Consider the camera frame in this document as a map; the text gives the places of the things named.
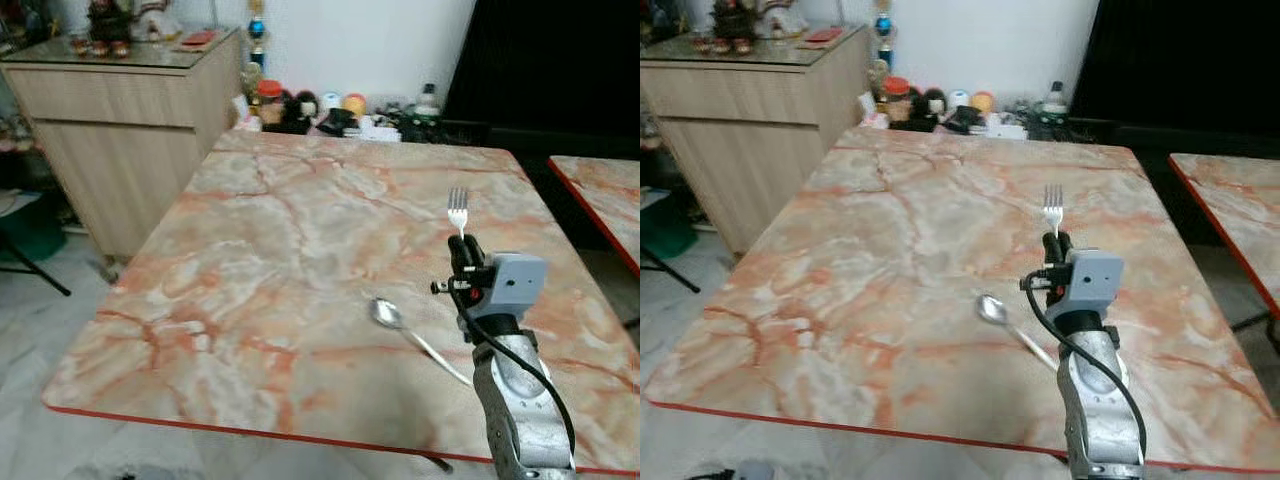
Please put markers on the silver metal fork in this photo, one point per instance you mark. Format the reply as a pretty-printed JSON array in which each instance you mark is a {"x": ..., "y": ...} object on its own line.
[
  {"x": 1053, "y": 208},
  {"x": 458, "y": 210}
]

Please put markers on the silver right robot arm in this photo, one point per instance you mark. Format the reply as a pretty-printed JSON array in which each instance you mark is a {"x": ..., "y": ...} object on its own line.
[
  {"x": 1095, "y": 410},
  {"x": 515, "y": 400}
]

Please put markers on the silver metal spoon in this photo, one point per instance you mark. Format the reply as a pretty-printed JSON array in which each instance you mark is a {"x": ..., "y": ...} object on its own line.
[
  {"x": 386, "y": 313},
  {"x": 991, "y": 309}
]

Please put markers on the dark bottle with white cap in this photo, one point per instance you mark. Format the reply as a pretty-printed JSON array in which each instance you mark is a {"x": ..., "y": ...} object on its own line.
[
  {"x": 428, "y": 110},
  {"x": 1054, "y": 107}
]

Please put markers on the orange round toy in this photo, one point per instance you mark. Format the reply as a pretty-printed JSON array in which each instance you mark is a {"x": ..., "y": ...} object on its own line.
[
  {"x": 355, "y": 103},
  {"x": 982, "y": 101}
]

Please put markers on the pale blue round toy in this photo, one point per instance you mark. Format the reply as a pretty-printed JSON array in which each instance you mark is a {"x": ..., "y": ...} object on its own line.
[
  {"x": 330, "y": 100},
  {"x": 958, "y": 98}
]

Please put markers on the black haired doll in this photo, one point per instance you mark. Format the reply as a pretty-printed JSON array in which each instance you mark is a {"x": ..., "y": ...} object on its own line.
[
  {"x": 931, "y": 109},
  {"x": 301, "y": 112}
]

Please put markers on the green plastic bin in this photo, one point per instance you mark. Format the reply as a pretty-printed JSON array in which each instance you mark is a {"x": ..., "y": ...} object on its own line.
[
  {"x": 662, "y": 228},
  {"x": 30, "y": 230}
]

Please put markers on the black stand leg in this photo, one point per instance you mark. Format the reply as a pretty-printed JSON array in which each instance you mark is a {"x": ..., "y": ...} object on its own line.
[
  {"x": 35, "y": 266},
  {"x": 672, "y": 270}
]

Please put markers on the large black screen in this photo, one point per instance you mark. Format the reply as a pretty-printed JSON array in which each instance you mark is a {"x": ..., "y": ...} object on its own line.
[
  {"x": 550, "y": 60},
  {"x": 1180, "y": 60}
]

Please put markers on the jar with red lid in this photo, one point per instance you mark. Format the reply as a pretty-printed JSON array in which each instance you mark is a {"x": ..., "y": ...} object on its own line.
[
  {"x": 270, "y": 103},
  {"x": 896, "y": 100}
]

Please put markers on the gold trophy with blue ball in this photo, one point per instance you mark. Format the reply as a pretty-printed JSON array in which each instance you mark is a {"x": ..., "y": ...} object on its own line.
[
  {"x": 883, "y": 26},
  {"x": 257, "y": 28}
]

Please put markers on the light wooden cabinet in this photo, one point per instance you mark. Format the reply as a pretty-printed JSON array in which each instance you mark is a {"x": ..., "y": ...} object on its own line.
[
  {"x": 760, "y": 125},
  {"x": 130, "y": 130}
]

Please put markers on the flat red box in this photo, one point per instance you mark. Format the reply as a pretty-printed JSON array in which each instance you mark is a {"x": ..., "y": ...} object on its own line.
[
  {"x": 198, "y": 38},
  {"x": 823, "y": 35}
]

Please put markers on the dark figurine ornament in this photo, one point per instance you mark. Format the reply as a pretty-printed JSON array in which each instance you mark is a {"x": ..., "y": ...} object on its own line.
[
  {"x": 735, "y": 22},
  {"x": 108, "y": 25}
]

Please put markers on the white figurine ornament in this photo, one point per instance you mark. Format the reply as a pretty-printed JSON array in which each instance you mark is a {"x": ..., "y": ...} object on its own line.
[
  {"x": 157, "y": 24},
  {"x": 786, "y": 20}
]

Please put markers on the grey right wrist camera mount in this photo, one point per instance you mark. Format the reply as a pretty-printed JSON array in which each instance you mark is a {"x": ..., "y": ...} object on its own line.
[
  {"x": 515, "y": 280},
  {"x": 1097, "y": 280}
]

